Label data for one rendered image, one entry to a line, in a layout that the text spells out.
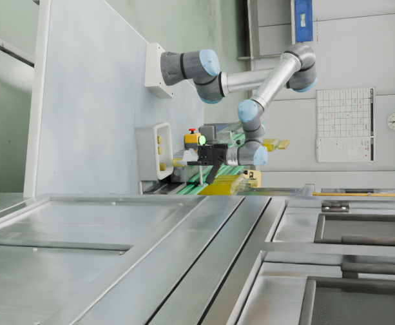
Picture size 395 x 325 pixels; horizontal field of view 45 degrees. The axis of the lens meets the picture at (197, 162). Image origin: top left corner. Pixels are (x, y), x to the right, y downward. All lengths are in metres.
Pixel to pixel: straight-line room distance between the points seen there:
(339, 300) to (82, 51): 1.20
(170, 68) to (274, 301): 1.53
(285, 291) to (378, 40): 7.35
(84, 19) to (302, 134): 6.61
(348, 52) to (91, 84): 6.55
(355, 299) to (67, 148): 1.05
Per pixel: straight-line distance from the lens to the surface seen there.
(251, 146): 1.87
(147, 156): 1.95
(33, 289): 0.80
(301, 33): 7.36
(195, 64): 2.07
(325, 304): 0.70
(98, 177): 1.68
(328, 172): 8.12
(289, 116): 8.02
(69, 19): 1.60
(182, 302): 0.66
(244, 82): 2.14
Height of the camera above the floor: 1.57
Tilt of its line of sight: 17 degrees down
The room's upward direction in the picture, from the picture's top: 89 degrees clockwise
